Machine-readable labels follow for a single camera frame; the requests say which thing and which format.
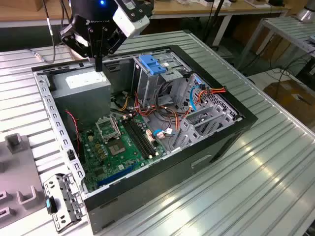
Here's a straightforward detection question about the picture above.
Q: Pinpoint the wooden desk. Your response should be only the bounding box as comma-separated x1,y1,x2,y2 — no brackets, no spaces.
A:
0,0,292,47

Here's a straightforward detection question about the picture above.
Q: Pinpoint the black RAM slot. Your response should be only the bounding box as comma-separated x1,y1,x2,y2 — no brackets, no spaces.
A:
122,118,151,160
129,117,159,157

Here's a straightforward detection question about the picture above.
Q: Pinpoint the black open PC case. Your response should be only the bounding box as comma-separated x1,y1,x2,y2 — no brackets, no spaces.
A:
31,44,258,236

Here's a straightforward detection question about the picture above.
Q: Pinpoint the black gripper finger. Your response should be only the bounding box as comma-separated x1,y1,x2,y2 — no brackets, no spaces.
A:
98,26,124,72
59,23,100,72

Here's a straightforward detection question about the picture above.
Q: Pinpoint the blue expansion slot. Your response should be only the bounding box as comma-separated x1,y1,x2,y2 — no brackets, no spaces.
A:
97,163,138,188

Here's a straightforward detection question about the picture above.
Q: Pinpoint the large cardboard box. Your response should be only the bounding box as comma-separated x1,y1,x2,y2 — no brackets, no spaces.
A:
263,80,315,128

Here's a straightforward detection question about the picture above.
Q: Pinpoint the metal slat side table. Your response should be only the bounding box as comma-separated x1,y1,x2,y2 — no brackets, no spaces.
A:
242,16,315,69

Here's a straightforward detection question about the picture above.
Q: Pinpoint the metal socket cover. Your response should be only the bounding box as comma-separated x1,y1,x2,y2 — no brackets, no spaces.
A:
95,117,122,143

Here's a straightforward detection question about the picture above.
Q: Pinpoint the grey parts rack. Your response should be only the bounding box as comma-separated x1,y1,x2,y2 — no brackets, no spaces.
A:
0,132,47,229

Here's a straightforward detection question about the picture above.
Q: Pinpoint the grey power supply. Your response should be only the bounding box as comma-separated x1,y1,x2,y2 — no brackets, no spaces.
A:
50,66,113,128

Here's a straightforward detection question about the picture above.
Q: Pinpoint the orange black wire bundle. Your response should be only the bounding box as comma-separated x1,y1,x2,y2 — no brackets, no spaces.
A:
134,90,192,131

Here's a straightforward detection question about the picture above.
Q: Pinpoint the orange power wire black plug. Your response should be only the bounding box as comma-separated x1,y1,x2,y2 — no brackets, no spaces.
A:
198,86,227,99

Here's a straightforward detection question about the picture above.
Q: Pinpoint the CPU socket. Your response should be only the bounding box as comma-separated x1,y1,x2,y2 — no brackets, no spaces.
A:
107,139,128,157

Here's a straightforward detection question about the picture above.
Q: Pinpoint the black clip blue mark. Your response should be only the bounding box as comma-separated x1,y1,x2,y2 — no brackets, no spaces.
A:
45,195,59,214

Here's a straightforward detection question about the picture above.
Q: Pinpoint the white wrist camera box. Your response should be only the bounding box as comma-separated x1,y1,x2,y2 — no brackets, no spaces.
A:
112,4,151,39

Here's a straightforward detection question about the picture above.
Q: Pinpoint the hinged metal slot bracket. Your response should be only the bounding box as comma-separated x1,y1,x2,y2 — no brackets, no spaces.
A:
43,173,84,233

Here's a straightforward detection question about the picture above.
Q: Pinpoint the thin blue wire white plug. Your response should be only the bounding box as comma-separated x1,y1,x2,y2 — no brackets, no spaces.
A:
152,129,177,141

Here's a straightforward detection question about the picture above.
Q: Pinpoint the red black fan wire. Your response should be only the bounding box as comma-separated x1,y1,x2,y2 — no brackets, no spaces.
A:
65,110,82,153

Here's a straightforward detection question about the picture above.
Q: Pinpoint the green motherboard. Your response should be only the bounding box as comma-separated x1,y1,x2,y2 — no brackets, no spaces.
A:
78,114,168,194

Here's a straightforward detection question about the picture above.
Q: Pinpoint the metal disk bay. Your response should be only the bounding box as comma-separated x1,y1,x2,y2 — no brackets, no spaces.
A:
169,73,243,153

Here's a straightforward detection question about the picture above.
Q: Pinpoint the black tripod stand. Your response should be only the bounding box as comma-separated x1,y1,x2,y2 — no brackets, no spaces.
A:
203,0,233,50

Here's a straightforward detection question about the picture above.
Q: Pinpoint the blue data wire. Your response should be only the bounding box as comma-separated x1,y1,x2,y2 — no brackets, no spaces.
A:
189,76,202,113

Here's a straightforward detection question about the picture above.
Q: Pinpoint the yellow black wire bundle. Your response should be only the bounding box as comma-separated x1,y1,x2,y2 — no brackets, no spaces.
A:
110,90,135,113

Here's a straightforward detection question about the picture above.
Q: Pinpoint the thin black cable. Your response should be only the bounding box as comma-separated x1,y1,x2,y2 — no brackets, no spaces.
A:
28,0,65,64

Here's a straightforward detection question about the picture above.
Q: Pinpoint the blue drive latch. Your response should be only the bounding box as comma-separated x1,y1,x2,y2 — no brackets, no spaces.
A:
138,54,168,76

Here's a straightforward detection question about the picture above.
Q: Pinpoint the metal optical drive cage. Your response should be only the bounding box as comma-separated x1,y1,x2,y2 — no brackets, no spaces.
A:
131,49,192,111

